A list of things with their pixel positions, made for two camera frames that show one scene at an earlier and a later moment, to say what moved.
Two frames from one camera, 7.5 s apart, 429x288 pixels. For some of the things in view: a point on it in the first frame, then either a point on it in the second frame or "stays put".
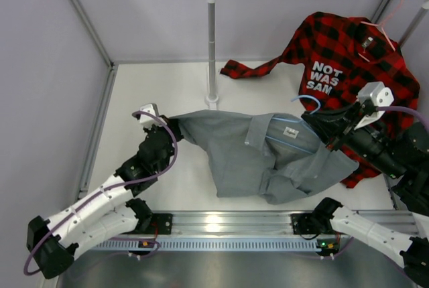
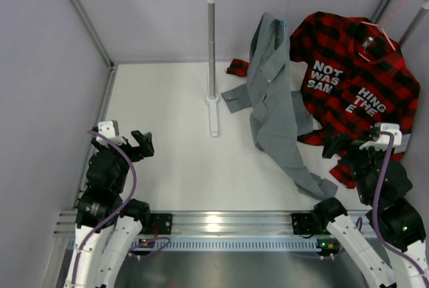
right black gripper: (327, 124) → (340, 141)
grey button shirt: (265, 158) → (279, 114)
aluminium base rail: (228, 226) stays put
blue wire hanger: (312, 97) → (287, 10)
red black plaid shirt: (340, 55) stays put
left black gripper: (174, 122) → (145, 149)
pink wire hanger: (381, 25) stays put
